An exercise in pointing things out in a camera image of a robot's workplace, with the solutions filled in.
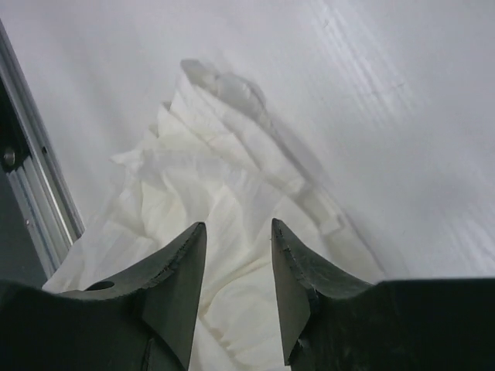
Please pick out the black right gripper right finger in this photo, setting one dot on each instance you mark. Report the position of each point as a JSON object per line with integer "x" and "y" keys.
{"x": 331, "y": 320}

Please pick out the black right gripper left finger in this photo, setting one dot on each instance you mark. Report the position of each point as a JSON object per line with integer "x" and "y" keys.
{"x": 142, "y": 318}

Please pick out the white pleated skirt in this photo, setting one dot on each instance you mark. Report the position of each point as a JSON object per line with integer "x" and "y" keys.
{"x": 213, "y": 155}

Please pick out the aluminium mounting rail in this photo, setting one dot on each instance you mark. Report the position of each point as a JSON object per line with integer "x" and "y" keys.
{"x": 27, "y": 157}

